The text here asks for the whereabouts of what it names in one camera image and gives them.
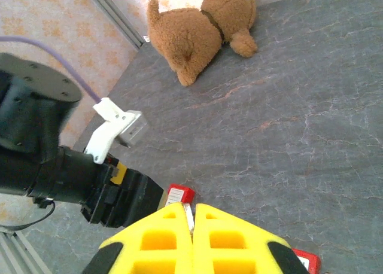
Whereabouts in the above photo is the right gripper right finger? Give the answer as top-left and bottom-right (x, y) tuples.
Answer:
(193, 203), (311, 274)

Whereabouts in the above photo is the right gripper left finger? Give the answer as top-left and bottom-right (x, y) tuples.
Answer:
(82, 202), (194, 274)

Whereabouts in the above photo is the small metal key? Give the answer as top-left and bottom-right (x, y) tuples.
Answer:
(183, 203), (196, 236)

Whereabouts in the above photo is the red safety padlock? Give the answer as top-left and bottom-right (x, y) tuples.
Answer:
(165, 183), (197, 211)
(291, 247), (321, 274)

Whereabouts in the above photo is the brown plush toy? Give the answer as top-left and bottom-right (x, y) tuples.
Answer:
(146, 0), (259, 87)

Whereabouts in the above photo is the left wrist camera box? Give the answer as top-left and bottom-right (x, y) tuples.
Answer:
(83, 97), (150, 165)

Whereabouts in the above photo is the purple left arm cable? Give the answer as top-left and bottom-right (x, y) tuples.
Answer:
(0, 35), (102, 103)

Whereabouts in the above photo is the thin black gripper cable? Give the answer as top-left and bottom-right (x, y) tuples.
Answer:
(0, 197), (57, 232)

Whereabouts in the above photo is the aluminium frame post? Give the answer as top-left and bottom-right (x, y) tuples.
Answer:
(82, 0), (147, 50)

